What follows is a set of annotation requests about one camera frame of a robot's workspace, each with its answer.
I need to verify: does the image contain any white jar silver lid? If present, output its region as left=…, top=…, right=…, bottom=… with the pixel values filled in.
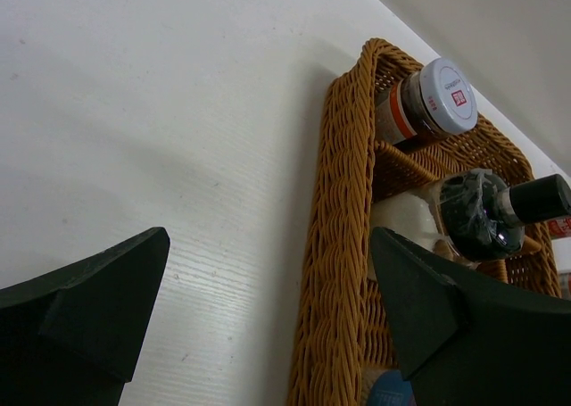
left=360, top=369, right=417, bottom=406

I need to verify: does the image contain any brown wicker basket tray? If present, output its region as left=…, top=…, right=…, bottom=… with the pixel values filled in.
left=287, top=38, right=565, bottom=405

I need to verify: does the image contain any red chili sauce bottle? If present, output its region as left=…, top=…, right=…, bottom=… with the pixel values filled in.
left=547, top=216, right=571, bottom=239

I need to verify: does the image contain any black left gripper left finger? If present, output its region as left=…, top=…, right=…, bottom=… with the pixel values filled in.
left=1, top=227, right=170, bottom=405

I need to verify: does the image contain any spice jar white red lid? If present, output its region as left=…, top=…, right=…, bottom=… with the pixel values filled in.
left=558, top=270, right=571, bottom=301
left=375, top=58, right=478, bottom=153

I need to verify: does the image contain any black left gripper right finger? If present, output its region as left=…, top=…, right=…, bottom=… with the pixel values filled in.
left=370, top=228, right=570, bottom=405

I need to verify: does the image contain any dark sauce bottle black cap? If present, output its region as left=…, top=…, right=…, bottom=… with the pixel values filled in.
left=369, top=169, right=570, bottom=269

